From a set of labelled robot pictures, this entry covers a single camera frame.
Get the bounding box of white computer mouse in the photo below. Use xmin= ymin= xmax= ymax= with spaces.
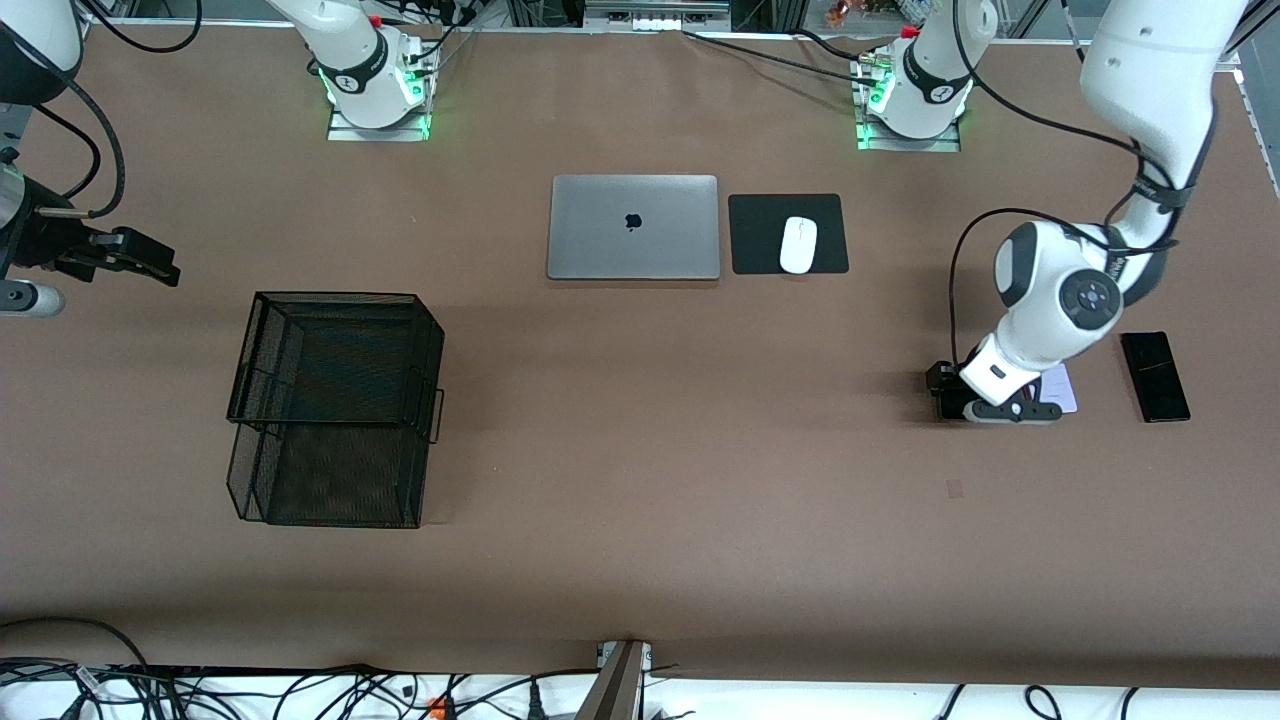
xmin=779 ymin=216 xmax=819 ymax=275

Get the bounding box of thick black floor cable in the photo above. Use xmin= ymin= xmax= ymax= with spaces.
xmin=0 ymin=617 xmax=151 ymax=673

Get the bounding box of metal frame box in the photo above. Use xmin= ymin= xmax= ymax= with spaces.
xmin=583 ymin=0 xmax=733 ymax=33

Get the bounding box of small black flip phone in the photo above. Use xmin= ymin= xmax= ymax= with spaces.
xmin=928 ymin=368 xmax=966 ymax=417

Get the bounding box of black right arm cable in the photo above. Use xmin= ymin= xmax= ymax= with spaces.
xmin=20 ymin=0 xmax=201 ymax=219

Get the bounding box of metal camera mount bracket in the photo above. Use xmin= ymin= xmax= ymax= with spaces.
xmin=575 ymin=640 xmax=654 ymax=720

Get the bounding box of black mouse pad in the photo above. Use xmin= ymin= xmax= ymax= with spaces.
xmin=727 ymin=193 xmax=851 ymax=276

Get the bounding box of silver closed laptop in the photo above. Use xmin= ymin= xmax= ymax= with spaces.
xmin=546 ymin=174 xmax=722 ymax=282

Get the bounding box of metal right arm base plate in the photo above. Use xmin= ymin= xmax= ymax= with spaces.
xmin=327 ymin=108 xmax=433 ymax=142

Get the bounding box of tall black smartphone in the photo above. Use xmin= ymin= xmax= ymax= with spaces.
xmin=1119 ymin=331 xmax=1192 ymax=424

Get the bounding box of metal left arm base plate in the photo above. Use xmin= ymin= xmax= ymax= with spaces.
xmin=856 ymin=55 xmax=963 ymax=153

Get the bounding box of lavender flip phone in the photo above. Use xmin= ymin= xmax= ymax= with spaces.
xmin=1040 ymin=362 xmax=1080 ymax=415

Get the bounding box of black table cable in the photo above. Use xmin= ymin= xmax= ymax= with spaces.
xmin=683 ymin=30 xmax=886 ymax=87
xmin=790 ymin=28 xmax=873 ymax=61

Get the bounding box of black wire mesh tray rack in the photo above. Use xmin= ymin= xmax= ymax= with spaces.
xmin=226 ymin=291 xmax=446 ymax=530

